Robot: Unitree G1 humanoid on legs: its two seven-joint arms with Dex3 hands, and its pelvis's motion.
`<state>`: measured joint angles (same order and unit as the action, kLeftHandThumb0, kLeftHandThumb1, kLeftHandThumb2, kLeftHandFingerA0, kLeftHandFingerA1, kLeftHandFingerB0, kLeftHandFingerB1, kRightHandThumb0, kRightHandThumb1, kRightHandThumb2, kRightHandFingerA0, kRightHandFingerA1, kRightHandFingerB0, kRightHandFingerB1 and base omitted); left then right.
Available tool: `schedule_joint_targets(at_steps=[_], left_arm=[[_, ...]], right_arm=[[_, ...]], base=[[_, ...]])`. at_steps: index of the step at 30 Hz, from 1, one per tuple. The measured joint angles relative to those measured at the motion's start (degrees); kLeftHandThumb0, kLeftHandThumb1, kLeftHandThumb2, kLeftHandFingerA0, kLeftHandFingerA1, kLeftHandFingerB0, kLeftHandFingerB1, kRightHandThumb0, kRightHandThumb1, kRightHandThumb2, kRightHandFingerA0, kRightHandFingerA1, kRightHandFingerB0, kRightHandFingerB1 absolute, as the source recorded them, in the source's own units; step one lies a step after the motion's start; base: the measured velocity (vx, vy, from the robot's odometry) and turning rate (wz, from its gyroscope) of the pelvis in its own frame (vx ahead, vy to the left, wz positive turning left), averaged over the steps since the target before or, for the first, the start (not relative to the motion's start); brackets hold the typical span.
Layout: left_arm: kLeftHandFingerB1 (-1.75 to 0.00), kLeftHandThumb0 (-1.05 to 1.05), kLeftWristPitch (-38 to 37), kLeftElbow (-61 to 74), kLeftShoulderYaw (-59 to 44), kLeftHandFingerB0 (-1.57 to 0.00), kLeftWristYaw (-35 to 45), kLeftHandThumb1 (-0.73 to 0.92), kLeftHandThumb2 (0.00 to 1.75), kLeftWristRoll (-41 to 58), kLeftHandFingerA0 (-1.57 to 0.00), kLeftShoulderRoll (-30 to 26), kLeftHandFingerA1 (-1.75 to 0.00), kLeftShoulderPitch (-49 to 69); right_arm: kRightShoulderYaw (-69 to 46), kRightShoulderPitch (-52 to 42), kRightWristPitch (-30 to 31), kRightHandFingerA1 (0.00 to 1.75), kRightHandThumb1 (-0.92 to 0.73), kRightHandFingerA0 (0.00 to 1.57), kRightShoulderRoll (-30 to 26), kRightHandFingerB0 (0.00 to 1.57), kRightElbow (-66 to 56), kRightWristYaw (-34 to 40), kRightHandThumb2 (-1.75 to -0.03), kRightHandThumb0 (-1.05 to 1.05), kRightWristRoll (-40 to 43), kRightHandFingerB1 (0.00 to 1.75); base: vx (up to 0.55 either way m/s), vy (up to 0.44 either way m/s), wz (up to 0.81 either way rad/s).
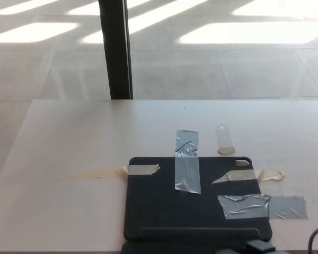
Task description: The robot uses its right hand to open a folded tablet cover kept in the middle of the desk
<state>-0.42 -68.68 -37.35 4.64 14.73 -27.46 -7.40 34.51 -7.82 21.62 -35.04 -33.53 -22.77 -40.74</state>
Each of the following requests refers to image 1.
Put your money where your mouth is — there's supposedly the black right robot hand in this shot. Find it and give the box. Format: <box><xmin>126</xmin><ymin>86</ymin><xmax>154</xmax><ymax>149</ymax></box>
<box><xmin>215</xmin><ymin>239</ymin><xmax>277</xmax><ymax>254</ymax></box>

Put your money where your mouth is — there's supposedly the black folding tablet cover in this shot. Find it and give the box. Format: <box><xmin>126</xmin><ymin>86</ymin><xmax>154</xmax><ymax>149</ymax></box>
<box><xmin>121</xmin><ymin>156</ymin><xmax>273</xmax><ymax>254</ymax></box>

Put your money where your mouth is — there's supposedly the beige masking tape strip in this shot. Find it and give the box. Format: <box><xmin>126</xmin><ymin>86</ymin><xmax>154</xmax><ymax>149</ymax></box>
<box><xmin>65</xmin><ymin>164</ymin><xmax>160</xmax><ymax>180</ymax></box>
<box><xmin>210</xmin><ymin>169</ymin><xmax>286</xmax><ymax>184</ymax></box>

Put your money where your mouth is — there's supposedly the clear tape piece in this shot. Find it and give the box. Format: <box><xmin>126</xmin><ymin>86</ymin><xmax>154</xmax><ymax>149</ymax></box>
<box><xmin>215</xmin><ymin>123</ymin><xmax>236</xmax><ymax>155</ymax></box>

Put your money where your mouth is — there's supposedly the silver duct tape strip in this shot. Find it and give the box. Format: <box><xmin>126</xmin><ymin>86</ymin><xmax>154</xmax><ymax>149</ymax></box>
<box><xmin>217</xmin><ymin>194</ymin><xmax>309</xmax><ymax>220</ymax></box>
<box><xmin>174</xmin><ymin>130</ymin><xmax>202</xmax><ymax>194</ymax></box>

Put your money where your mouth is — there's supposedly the black window frame post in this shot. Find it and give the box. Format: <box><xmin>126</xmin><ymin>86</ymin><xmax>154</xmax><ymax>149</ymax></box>
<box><xmin>98</xmin><ymin>0</ymin><xmax>134</xmax><ymax>100</ymax></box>

